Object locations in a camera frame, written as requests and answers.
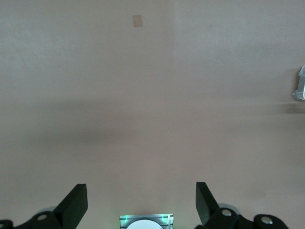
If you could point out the clear plastic egg box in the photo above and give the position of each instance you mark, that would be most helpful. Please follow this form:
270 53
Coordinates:
301 83

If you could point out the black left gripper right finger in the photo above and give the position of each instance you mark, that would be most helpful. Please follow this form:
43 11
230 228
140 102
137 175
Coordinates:
221 219

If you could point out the brown tape patch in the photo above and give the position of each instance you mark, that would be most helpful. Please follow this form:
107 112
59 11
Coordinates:
137 20

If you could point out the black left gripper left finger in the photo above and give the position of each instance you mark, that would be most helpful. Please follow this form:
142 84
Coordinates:
59 214

